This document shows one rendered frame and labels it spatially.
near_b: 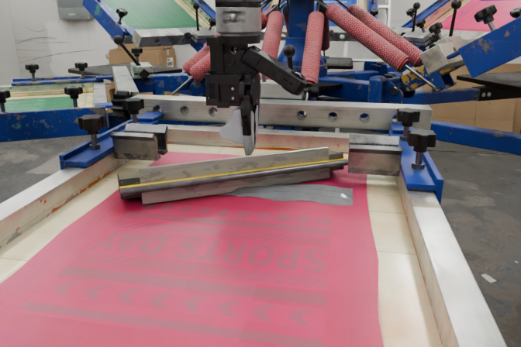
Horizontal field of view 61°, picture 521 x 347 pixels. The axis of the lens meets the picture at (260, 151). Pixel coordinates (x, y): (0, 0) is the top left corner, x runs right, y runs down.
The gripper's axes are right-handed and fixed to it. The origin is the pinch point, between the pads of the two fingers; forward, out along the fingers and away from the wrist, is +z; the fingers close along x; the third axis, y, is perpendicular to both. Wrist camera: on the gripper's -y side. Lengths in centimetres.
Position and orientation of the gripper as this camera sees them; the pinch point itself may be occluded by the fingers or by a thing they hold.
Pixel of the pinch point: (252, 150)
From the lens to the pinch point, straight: 78.9
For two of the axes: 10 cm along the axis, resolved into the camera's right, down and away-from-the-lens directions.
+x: -1.9, 3.0, -9.4
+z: 0.0, 9.5, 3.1
